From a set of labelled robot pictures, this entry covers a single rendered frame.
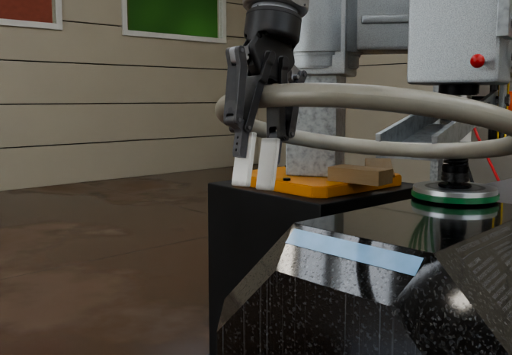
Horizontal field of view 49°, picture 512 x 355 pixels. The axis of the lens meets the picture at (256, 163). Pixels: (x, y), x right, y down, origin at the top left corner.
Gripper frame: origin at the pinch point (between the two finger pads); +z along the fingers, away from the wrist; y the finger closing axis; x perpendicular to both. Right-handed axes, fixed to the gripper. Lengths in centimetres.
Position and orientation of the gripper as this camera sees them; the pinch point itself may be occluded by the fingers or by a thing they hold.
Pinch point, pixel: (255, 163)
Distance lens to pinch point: 73.7
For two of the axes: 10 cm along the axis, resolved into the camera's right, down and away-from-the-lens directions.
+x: -6.9, -0.3, 7.2
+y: 7.1, 1.4, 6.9
